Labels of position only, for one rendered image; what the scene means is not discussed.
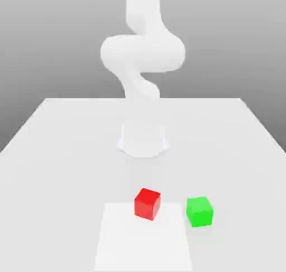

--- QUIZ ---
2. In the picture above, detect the small red cube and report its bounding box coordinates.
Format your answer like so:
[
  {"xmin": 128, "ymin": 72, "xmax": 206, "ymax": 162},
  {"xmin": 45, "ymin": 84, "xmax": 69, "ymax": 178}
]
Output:
[{"xmin": 134, "ymin": 187, "xmax": 161, "ymax": 221}]

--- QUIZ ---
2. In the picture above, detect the small green cube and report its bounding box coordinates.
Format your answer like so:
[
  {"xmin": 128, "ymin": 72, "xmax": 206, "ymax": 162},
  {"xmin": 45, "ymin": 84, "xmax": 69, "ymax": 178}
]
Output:
[{"xmin": 186, "ymin": 195, "xmax": 215, "ymax": 228}]

